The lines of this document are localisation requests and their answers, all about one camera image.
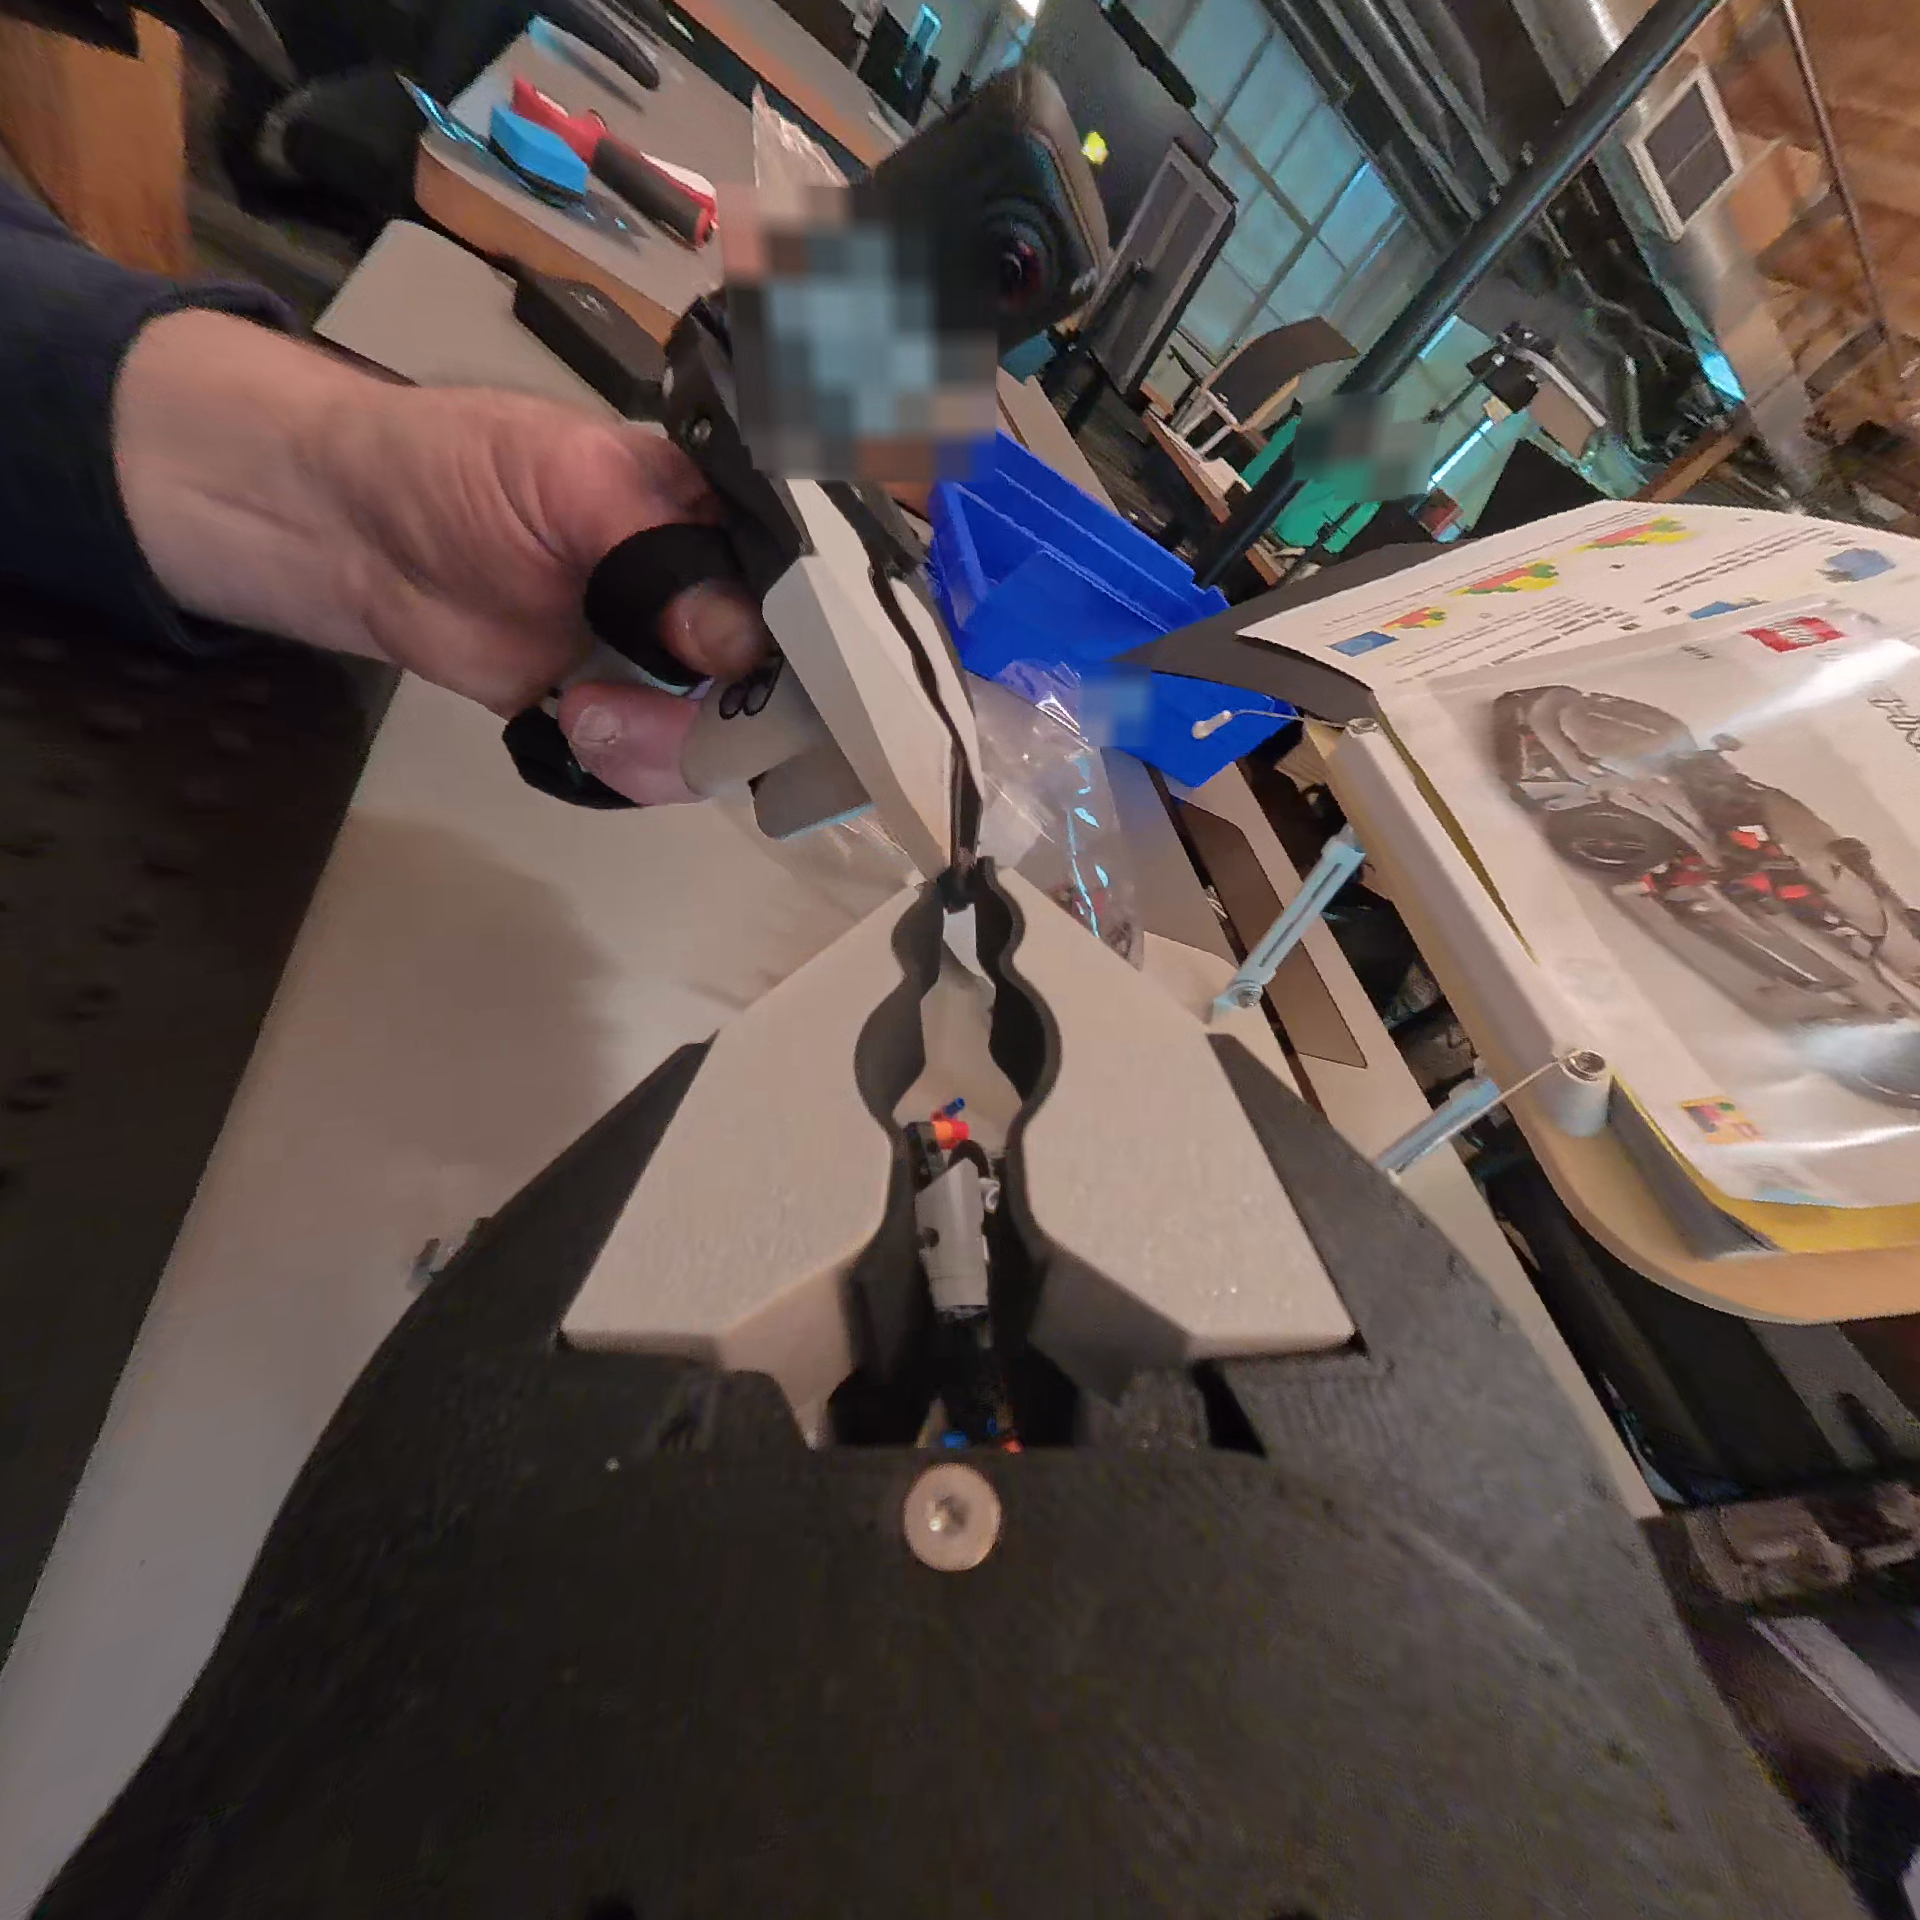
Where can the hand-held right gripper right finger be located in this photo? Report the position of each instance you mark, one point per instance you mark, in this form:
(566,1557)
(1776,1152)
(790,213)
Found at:
(1182,1199)

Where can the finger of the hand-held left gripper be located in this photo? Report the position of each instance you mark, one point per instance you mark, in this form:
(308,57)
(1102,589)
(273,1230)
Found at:
(856,660)
(944,675)

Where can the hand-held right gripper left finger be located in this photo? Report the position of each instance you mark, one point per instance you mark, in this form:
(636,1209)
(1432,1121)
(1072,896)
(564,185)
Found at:
(718,1199)

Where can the partly built lego car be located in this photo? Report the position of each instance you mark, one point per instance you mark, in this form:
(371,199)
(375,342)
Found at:
(953,1214)

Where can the glossy lego instruction booklet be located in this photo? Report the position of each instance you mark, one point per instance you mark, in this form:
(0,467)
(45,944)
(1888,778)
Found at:
(1681,841)

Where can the person's left hand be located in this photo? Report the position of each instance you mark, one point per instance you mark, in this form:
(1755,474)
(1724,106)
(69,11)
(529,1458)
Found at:
(375,510)

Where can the blue plastic bin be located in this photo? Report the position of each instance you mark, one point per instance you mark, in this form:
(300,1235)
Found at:
(1051,598)

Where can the clear plastic bag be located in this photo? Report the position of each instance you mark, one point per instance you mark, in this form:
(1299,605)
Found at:
(1051,812)

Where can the white articulated stand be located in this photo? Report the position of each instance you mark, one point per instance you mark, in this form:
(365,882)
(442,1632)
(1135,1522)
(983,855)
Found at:
(1290,915)

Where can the grey side table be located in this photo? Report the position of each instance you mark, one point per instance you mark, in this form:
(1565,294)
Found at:
(718,117)

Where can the black board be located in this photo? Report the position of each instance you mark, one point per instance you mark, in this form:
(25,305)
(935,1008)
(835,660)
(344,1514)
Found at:
(1273,635)

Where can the black flat box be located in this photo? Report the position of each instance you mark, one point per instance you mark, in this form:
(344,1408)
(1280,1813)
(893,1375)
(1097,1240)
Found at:
(594,335)

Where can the black metal pole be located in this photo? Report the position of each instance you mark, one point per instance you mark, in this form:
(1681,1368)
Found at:
(1531,181)

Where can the blue sponge block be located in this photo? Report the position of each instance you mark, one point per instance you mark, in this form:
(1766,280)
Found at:
(536,155)

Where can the black dimpled mat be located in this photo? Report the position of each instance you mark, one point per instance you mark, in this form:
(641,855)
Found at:
(148,975)

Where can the light wooden partition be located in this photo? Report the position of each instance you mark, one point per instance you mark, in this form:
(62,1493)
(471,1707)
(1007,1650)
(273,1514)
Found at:
(88,134)

